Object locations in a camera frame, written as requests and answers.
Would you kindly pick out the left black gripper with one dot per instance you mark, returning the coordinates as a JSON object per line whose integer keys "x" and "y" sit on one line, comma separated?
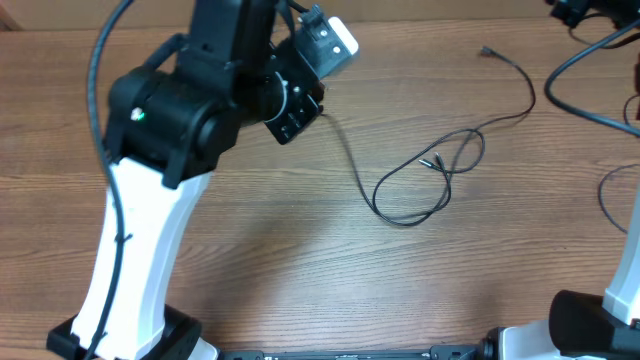
{"x": 306, "y": 108}

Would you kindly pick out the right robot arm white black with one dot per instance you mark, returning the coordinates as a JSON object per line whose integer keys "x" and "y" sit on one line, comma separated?
{"x": 579, "y": 325}

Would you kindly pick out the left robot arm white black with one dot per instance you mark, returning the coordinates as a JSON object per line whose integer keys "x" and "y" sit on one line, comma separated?
{"x": 170, "y": 120}

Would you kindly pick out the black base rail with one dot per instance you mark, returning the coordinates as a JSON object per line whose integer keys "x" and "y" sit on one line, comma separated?
{"x": 350, "y": 354}

